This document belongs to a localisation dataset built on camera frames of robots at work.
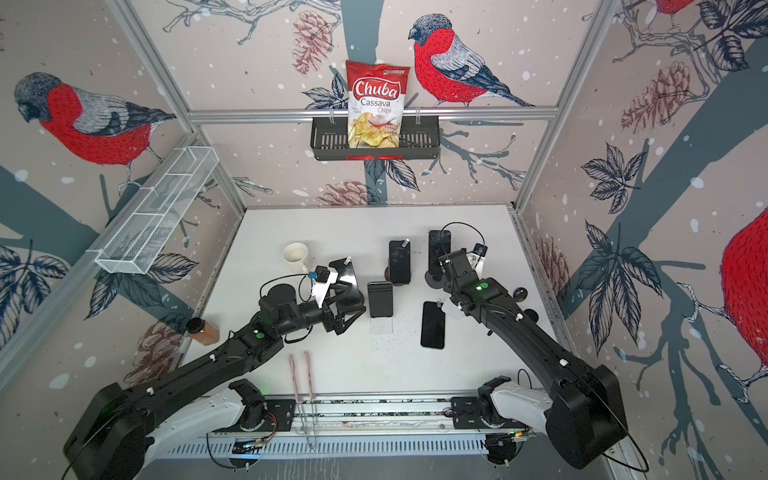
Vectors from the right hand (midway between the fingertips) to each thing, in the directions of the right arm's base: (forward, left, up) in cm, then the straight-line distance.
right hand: (459, 282), depth 83 cm
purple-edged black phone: (+10, +18, -5) cm, 21 cm away
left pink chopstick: (-26, +44, -14) cm, 54 cm away
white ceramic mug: (+12, +53, -4) cm, 55 cm away
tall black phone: (+17, +4, -4) cm, 18 cm away
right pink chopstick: (-29, +40, -12) cm, 50 cm away
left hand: (-11, +27, +7) cm, 30 cm away
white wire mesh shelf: (-1, +82, +20) cm, 84 cm away
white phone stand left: (-8, +23, -12) cm, 27 cm away
